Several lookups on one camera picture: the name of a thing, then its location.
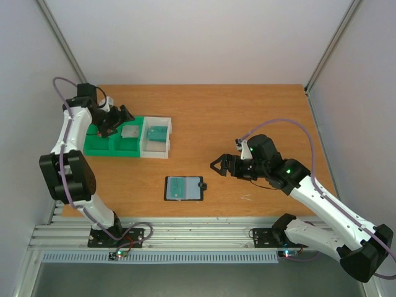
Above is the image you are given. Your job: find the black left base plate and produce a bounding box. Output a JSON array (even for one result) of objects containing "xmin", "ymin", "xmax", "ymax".
[{"xmin": 87, "ymin": 228, "xmax": 145, "ymax": 248}]

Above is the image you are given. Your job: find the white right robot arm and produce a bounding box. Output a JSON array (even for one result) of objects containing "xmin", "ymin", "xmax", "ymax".
[{"xmin": 210, "ymin": 134, "xmax": 394, "ymax": 283}]

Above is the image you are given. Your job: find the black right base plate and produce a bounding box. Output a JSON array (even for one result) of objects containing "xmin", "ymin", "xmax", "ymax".
[{"xmin": 249, "ymin": 228, "xmax": 306, "ymax": 249}]

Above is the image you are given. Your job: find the green plastic bin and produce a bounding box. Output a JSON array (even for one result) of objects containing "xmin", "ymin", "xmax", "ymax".
[{"xmin": 84, "ymin": 116, "xmax": 144, "ymax": 158}]

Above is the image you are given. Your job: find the white plastic bin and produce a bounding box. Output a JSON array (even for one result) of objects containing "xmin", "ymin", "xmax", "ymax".
[{"xmin": 140, "ymin": 116, "xmax": 172, "ymax": 159}]

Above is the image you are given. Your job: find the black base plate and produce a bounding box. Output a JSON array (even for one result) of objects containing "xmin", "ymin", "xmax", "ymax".
[
  {"xmin": 87, "ymin": 228, "xmax": 145, "ymax": 248},
  {"xmin": 249, "ymin": 228, "xmax": 306, "ymax": 249}
]

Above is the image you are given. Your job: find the grey aluminium frame rail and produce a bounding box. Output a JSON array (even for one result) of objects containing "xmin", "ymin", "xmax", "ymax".
[{"xmin": 34, "ymin": 0, "xmax": 88, "ymax": 83}]

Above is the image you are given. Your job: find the grey card with red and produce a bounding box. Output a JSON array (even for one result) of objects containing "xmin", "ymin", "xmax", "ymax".
[{"xmin": 121, "ymin": 125, "xmax": 141, "ymax": 139}]

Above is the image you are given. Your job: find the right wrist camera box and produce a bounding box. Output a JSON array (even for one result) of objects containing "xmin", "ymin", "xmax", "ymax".
[{"xmin": 235, "ymin": 139, "xmax": 252, "ymax": 160}]

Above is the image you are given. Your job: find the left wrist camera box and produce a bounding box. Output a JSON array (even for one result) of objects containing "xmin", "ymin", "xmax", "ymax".
[{"xmin": 98, "ymin": 96, "xmax": 114, "ymax": 112}]

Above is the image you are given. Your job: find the teal VIP card stack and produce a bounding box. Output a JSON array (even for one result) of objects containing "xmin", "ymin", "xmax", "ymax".
[{"xmin": 147, "ymin": 126, "xmax": 168, "ymax": 142}]

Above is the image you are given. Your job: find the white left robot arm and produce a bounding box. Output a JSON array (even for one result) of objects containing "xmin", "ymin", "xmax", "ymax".
[{"xmin": 39, "ymin": 83, "xmax": 135, "ymax": 246}]

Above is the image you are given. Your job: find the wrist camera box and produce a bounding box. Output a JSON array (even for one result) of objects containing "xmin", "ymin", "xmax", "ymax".
[
  {"xmin": 98, "ymin": 96, "xmax": 114, "ymax": 112},
  {"xmin": 235, "ymin": 139, "xmax": 252, "ymax": 160}
]

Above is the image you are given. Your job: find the black leather card holder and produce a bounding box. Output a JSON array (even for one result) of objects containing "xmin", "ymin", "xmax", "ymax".
[{"xmin": 164, "ymin": 176, "xmax": 207, "ymax": 202}]

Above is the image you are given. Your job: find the grey slotted cable duct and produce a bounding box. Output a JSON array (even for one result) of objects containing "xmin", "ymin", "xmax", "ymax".
[{"xmin": 41, "ymin": 251, "xmax": 278, "ymax": 265}]

